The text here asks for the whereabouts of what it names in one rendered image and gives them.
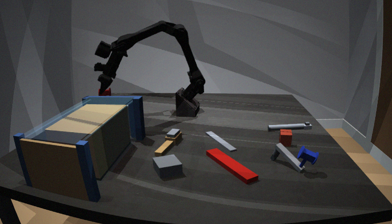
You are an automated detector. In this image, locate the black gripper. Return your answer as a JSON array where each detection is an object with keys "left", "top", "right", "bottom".
[{"left": 98, "top": 60, "right": 119, "bottom": 94}]

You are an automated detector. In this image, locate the clear-panelled rack with blue uprights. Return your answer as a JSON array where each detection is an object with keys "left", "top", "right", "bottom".
[{"left": 13, "top": 97, "right": 144, "bottom": 203}]

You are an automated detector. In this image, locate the red rectangular bar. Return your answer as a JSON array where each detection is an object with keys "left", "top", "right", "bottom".
[{"left": 206, "top": 148, "right": 258, "bottom": 184}]

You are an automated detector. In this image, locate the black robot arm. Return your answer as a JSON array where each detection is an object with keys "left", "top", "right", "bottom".
[{"left": 95, "top": 20, "right": 205, "bottom": 103}]

